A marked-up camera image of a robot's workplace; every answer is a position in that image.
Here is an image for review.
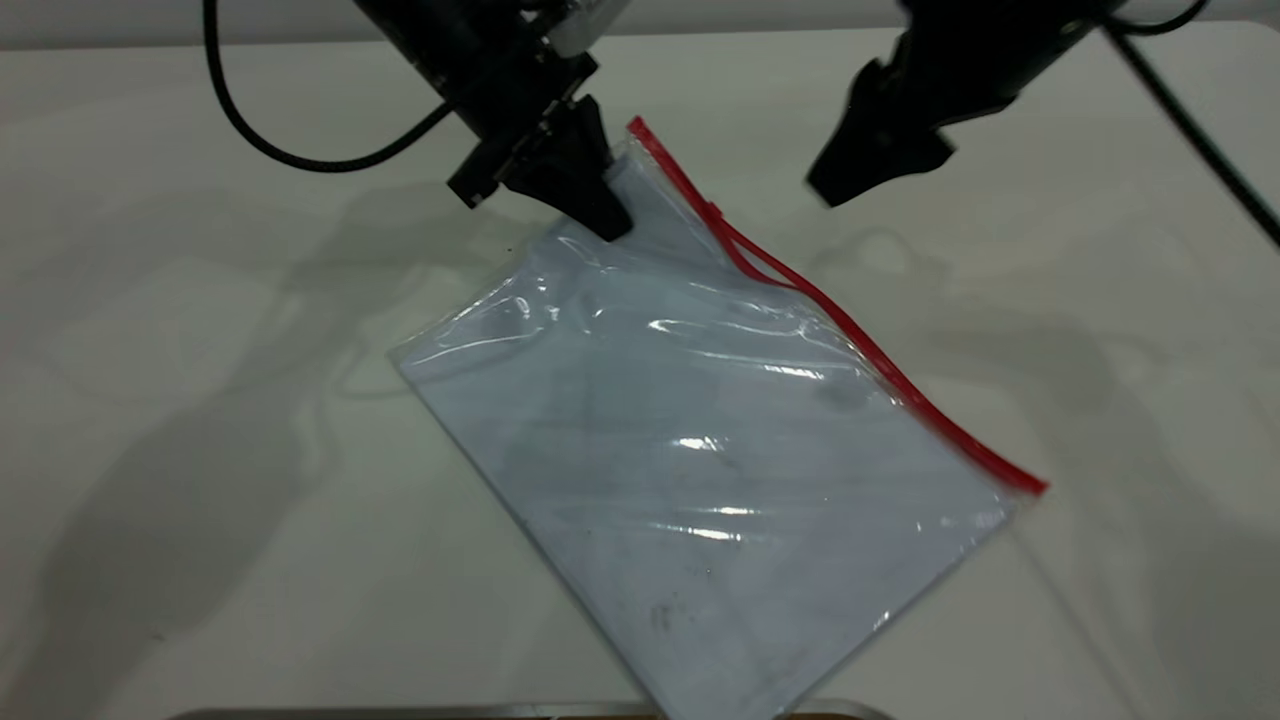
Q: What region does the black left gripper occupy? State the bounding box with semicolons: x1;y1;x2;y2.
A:
352;0;634;242

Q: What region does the transparent zip bag red zipper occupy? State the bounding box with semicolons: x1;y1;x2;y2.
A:
388;116;1049;720

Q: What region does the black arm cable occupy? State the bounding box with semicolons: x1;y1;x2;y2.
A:
203;0;453;173
1100;0;1280;249

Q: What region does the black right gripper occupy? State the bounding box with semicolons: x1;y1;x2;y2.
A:
806;0;1131;208

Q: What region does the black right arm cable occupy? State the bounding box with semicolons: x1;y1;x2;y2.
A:
1100;0;1280;249

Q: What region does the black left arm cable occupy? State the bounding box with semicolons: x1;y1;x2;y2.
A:
203;0;453;173

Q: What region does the grey metal frame edge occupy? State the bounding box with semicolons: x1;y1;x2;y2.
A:
165;700;896;720

